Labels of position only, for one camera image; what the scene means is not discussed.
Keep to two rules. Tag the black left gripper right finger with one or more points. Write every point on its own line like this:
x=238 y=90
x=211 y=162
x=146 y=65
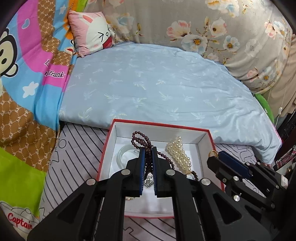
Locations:
x=202 y=211

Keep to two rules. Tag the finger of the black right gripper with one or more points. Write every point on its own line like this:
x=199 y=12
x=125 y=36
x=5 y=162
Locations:
x=234 y=164
x=223 y=172

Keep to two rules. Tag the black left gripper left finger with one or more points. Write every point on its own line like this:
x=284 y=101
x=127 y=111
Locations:
x=95 y=210

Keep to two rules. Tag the silver metal watch band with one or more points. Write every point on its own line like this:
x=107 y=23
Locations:
x=149 y=180

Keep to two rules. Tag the lilac striped bed sheet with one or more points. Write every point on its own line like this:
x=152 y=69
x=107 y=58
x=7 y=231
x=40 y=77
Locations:
x=76 y=158

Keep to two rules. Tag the green plastic object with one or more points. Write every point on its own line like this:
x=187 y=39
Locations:
x=264 y=104

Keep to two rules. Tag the pale green jade bangle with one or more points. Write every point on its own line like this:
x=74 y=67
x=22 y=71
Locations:
x=126 y=153

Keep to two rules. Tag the grey floral quilt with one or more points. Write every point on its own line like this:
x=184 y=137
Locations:
x=253 y=39

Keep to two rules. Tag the light blue folded quilt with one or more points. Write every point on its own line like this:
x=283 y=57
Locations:
x=144 y=82

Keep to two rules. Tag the colorful monkey cartoon blanket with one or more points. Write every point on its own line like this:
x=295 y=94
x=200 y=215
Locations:
x=37 y=58

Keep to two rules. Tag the pink rabbit cushion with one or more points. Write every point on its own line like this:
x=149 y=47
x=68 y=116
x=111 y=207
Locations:
x=91 y=32

